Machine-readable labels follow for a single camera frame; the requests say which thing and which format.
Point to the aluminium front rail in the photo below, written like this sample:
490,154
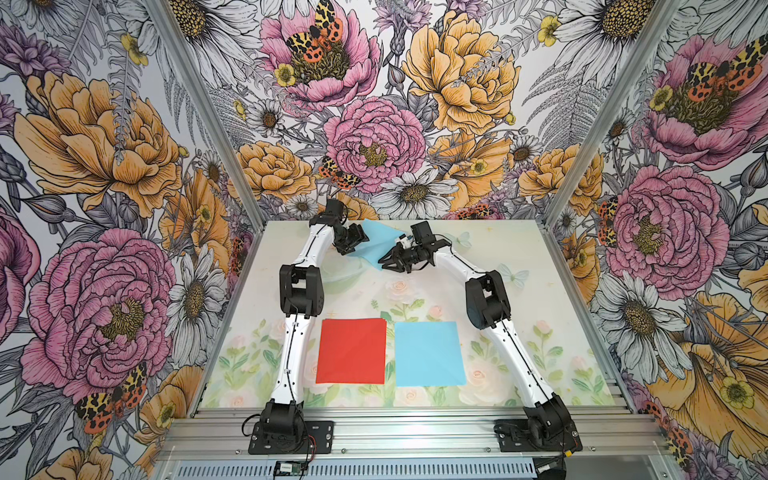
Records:
220,434

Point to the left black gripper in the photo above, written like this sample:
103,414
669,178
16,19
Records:
359,236

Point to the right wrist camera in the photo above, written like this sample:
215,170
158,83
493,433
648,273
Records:
422,235

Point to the right aluminium frame post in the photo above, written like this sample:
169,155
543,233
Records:
659,20

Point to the aluminium frame post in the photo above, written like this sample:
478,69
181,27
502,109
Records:
169,31
659,20

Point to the red paper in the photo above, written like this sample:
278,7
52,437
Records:
352,351

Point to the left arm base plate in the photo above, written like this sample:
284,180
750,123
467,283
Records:
303,437

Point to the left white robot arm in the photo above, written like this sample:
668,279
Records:
281,426

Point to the small green circuit board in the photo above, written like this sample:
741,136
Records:
289,468

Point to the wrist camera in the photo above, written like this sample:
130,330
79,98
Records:
422,235
334,213

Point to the left aluminium frame post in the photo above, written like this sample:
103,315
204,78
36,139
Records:
169,31

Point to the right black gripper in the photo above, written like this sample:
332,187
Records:
396,258

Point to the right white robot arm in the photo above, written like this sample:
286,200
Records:
550,426

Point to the perforated metal front panel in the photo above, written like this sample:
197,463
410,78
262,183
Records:
415,468

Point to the light blue paper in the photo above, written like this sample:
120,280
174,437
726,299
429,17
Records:
381,239
428,354

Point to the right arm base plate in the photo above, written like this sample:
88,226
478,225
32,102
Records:
529,435

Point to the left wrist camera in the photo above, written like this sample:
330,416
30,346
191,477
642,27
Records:
334,213

